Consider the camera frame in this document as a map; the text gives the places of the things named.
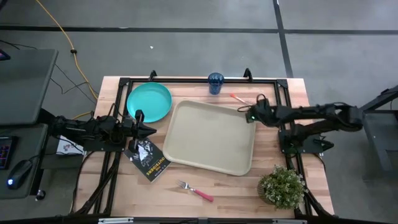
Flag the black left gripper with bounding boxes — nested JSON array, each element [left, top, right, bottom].
[[122, 109, 158, 154]]

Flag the teal round plate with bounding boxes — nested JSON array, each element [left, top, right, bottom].
[[126, 82, 173, 124]]

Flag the fork with pink handle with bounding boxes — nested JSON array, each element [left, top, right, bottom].
[[177, 179, 215, 203]]

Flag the blue ribbed cup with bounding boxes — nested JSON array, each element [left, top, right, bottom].
[[207, 72, 225, 95]]

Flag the beige rectangular tray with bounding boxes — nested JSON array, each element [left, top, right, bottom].
[[162, 99, 257, 177]]

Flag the orange-white toothbrush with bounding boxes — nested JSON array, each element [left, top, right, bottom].
[[229, 93, 252, 107]]

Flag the black paperback book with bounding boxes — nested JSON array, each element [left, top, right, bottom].
[[123, 138, 172, 183]]

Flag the white paper sheet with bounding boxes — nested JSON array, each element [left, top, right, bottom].
[[55, 134, 85, 156]]

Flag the small potted green plant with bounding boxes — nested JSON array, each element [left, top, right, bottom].
[[257, 164, 309, 210]]

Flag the low grey desk surface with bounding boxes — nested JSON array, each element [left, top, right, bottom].
[[0, 123, 49, 200]]

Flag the grey side desk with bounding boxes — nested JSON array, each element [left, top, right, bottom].
[[0, 48, 60, 126]]

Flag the dark metal equipment stand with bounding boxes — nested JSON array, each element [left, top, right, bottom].
[[359, 85, 398, 182]]

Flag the black computer mouse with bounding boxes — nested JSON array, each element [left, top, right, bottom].
[[6, 159, 34, 190]]

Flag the backlit black keyboard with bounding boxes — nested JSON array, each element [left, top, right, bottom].
[[0, 136, 17, 170]]

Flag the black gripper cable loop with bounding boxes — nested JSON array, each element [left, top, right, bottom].
[[237, 93, 269, 113]]

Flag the black aluminium table frame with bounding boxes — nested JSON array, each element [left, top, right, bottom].
[[70, 68, 335, 219]]

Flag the thin black floor cable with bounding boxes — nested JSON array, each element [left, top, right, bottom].
[[0, 39, 98, 105]]

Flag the yellow extension cable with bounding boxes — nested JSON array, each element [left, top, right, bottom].
[[34, 0, 100, 121]]

